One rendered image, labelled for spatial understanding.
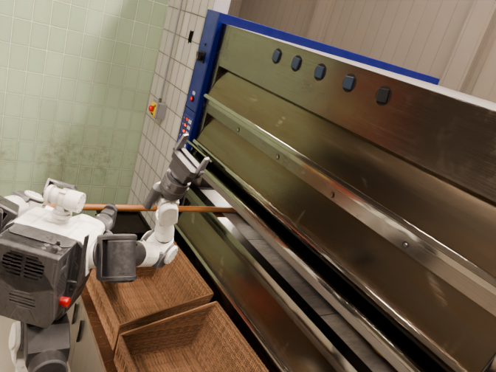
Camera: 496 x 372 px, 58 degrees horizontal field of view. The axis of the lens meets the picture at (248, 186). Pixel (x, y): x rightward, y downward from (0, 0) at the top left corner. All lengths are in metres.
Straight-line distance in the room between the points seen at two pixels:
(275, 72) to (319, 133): 0.41
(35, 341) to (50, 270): 0.31
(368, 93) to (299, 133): 0.37
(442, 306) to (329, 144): 0.69
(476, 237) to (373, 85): 0.60
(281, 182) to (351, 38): 5.70
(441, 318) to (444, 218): 0.28
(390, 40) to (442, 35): 0.82
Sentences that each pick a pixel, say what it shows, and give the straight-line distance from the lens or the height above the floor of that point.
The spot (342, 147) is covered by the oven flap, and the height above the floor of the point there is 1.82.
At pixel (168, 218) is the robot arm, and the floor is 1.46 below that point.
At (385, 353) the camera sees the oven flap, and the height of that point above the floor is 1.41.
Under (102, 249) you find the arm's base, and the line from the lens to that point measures 1.51.
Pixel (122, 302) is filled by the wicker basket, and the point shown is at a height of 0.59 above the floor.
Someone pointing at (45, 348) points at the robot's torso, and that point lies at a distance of 1.65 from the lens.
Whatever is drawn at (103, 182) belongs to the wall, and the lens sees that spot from 3.50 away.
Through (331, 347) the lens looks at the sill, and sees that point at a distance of 1.74.
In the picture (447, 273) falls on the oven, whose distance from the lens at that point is 1.39.
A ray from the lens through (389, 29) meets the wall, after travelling 7.03.
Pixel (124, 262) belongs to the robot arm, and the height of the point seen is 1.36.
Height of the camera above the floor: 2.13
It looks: 19 degrees down
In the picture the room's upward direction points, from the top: 17 degrees clockwise
